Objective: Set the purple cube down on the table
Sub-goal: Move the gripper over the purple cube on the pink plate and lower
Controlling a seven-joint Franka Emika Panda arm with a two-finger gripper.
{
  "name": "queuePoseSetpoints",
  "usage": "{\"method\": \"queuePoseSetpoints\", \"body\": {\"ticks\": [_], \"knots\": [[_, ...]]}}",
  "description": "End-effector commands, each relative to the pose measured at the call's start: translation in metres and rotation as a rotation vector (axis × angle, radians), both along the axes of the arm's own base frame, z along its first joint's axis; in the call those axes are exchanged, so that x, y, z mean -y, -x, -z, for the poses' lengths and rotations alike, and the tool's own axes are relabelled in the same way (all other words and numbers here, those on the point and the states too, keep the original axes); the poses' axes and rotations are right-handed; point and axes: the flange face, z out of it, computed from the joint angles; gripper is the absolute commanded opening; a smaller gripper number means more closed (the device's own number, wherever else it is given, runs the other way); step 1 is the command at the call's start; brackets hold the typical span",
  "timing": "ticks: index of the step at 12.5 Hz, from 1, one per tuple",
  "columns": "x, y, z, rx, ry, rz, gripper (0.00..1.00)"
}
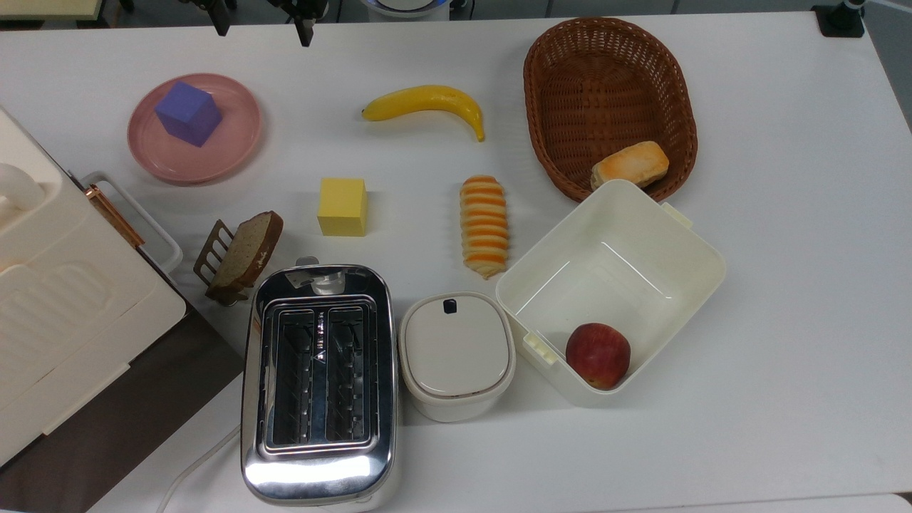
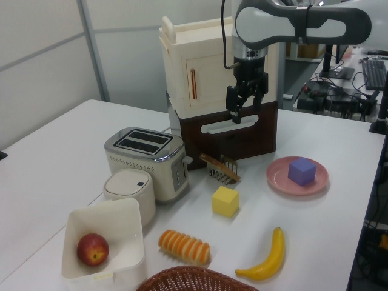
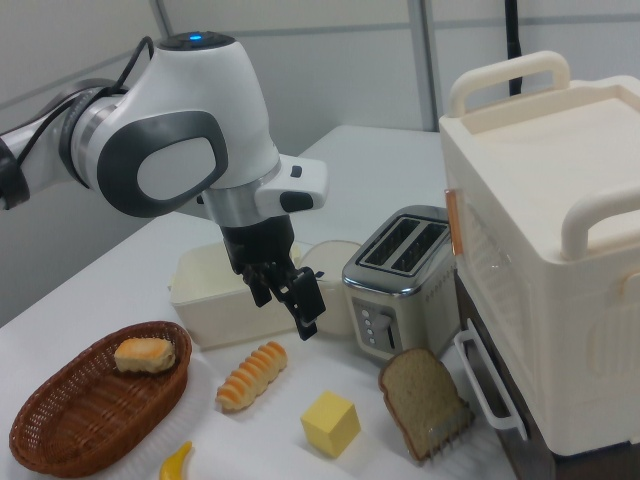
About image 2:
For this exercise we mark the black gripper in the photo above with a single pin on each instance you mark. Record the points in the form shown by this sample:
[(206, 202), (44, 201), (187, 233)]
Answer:
[(250, 69)]

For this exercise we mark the purple cube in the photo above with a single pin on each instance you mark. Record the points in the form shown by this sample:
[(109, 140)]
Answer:
[(301, 171)]

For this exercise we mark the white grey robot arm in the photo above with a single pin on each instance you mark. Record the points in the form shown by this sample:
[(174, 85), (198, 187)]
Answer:
[(260, 24)]

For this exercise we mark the yellow cube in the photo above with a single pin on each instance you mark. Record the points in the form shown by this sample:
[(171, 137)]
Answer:
[(225, 202)]

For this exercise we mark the dark brown drawer box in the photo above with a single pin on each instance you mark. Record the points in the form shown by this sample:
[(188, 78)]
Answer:
[(260, 136)]

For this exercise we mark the small grey flat device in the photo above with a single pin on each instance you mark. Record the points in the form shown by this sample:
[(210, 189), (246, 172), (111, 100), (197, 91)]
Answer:
[(288, 97)]

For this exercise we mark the cream toy cabinet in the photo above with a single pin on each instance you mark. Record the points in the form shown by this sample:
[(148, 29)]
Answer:
[(203, 45)]

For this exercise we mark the wooden white shelf unit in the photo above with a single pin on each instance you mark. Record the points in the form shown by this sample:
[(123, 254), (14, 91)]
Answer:
[(306, 51)]

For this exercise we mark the golden toast rack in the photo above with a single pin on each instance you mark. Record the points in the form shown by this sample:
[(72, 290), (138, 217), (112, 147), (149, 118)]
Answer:
[(218, 174)]

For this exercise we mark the pink plate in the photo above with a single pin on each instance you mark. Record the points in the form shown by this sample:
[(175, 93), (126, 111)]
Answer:
[(277, 175)]

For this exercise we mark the black monitor stand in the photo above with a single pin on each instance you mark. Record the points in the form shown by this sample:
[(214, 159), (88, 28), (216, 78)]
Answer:
[(329, 65)]

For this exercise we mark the black monitor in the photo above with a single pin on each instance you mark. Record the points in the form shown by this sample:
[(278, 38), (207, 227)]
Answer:
[(340, 53)]

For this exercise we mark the cream silver toaster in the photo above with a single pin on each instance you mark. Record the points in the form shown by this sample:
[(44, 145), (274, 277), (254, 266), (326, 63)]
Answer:
[(139, 163)]

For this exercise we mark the black keyboard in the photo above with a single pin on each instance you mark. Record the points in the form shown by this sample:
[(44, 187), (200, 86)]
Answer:
[(375, 74)]

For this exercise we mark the small white lidded bin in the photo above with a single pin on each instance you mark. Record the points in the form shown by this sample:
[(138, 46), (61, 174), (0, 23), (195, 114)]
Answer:
[(128, 189)]

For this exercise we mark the orange striped bread loaf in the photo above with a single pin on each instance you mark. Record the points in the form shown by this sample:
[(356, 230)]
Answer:
[(185, 247)]

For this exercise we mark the yellow banana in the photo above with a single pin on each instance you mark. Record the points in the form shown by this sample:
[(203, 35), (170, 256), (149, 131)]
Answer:
[(272, 260)]

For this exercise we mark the white square container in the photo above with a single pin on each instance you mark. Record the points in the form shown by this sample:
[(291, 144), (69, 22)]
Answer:
[(121, 224)]

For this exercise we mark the brown wicker basket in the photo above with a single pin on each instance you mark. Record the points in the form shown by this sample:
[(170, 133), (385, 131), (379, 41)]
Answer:
[(194, 280)]

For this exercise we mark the red apple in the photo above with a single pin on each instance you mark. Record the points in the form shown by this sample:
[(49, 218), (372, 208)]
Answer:
[(92, 250)]

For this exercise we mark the black table edge clamp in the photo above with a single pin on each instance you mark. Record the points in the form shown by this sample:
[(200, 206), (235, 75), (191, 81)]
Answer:
[(3, 155)]

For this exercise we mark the black desk clamp post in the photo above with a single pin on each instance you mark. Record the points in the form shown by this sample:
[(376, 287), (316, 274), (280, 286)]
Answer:
[(380, 121)]

